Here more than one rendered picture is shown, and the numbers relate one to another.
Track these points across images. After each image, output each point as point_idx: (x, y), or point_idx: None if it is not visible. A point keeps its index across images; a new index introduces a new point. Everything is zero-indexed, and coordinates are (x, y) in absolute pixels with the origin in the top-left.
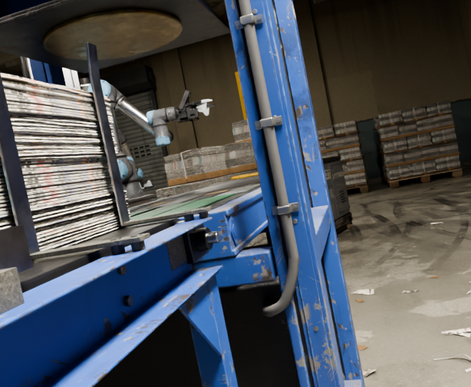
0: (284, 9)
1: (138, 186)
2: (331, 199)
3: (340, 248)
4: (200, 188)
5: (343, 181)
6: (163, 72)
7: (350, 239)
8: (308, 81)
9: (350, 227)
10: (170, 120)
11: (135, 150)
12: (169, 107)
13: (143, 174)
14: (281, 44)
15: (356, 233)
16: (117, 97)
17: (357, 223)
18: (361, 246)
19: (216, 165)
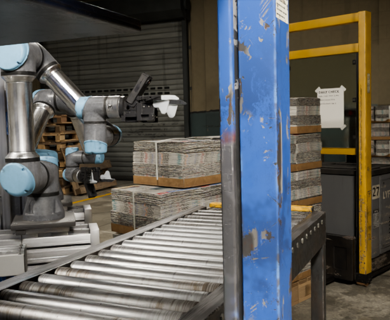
0: (257, 2)
1: (56, 204)
2: (373, 227)
3: (369, 309)
4: (141, 230)
5: None
6: (202, 0)
7: (389, 293)
8: (385, 40)
9: None
10: (111, 117)
11: (152, 90)
12: (112, 97)
13: (103, 159)
14: (237, 80)
15: None
16: (44, 65)
17: None
18: None
19: (204, 168)
